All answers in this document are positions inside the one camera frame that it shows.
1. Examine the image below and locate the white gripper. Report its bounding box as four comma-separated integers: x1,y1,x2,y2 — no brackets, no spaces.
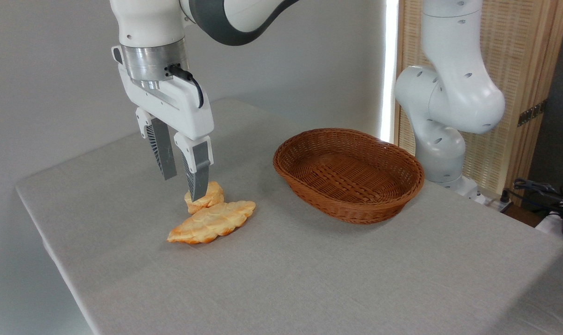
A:
112,45,215,202

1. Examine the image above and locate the small golden bread roll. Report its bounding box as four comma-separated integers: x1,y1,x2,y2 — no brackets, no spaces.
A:
184,181,225,215

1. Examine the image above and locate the large leaf-shaped golden bread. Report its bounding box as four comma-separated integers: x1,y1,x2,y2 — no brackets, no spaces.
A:
166,200,257,245

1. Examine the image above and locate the brown woven wicker basket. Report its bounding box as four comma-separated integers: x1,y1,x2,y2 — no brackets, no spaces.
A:
272,127,425,225

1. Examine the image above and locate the grey tablecloth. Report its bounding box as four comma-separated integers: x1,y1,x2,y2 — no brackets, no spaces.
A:
15,97,563,335

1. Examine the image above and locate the white power strip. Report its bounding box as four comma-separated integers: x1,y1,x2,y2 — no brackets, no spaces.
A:
476,193,512,213

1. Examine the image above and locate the wooden slatted folding screen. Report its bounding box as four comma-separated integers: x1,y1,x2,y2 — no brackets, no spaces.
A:
394,0,563,206

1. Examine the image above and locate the dark metal screen hinge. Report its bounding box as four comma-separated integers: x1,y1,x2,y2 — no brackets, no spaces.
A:
517,100,548,127

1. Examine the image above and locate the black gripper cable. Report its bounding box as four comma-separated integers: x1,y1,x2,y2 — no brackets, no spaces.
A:
167,64,205,109

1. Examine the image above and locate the black cable bundle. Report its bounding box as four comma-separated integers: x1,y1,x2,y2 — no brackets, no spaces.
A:
501,173,563,220

